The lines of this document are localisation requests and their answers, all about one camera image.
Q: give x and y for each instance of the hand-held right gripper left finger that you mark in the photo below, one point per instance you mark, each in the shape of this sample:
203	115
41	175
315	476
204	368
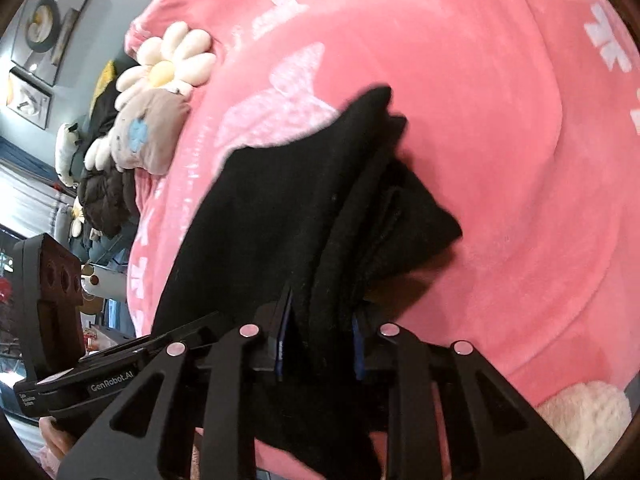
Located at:
281	355

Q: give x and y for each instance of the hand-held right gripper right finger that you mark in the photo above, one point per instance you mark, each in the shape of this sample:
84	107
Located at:
358	355

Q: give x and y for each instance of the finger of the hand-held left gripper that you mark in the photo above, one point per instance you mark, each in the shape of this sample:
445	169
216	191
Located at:
190	327

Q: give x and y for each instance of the black knit garment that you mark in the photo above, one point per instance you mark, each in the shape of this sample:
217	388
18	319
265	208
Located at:
280	220

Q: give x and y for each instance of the person's left hand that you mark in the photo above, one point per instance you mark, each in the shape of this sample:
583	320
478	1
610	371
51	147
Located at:
55	437

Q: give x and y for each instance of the printed paper box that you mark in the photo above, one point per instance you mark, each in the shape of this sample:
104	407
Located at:
102	337

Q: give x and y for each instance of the white rounded object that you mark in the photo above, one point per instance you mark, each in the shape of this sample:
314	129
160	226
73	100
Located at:
105	285

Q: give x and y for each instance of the blue denim cloth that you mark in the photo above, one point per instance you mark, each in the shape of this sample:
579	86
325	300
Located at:
107	250

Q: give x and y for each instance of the small white flower pillow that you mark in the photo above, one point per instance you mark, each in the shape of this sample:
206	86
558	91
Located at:
76	217

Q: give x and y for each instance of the black puffy jacket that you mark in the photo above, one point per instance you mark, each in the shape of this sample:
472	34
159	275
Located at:
105	195

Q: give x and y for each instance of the white plush toy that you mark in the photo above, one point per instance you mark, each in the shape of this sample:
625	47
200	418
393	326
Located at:
65	152

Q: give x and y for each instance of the beige garment with blue patch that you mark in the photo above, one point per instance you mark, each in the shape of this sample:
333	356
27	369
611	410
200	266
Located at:
160	135

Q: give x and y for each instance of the black and yellow jacket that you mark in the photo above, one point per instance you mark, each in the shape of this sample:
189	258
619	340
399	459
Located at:
107	110

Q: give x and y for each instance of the cream fluffy pillow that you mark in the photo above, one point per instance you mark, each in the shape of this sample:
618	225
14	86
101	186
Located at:
585	425

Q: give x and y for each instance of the pink butterfly print blanket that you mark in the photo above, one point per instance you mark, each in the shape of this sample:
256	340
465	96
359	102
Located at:
500	160

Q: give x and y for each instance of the small framed wall picture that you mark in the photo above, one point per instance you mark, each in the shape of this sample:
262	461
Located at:
27	97

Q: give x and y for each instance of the large framed wall picture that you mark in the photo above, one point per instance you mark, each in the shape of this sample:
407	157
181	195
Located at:
50	20

